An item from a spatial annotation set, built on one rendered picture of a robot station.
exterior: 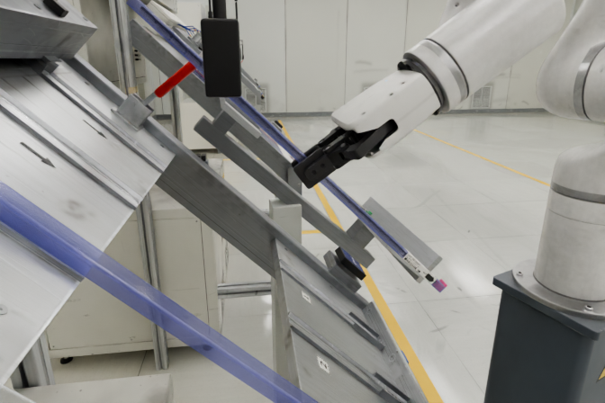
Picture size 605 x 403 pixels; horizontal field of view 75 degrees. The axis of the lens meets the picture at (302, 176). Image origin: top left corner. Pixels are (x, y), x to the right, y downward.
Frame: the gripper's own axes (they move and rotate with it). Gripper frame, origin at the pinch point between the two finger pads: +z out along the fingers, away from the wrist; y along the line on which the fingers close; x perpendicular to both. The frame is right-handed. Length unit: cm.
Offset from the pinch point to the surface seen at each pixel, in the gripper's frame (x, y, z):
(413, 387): 26.2, 9.2, 5.9
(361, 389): 17.3, 13.9, 9.1
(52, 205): -14.2, 18.7, 14.2
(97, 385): 10.5, -8.4, 46.9
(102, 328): 29, -85, 98
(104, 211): -11.6, 15.4, 13.8
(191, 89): -17, -85, 18
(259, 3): -79, -749, -83
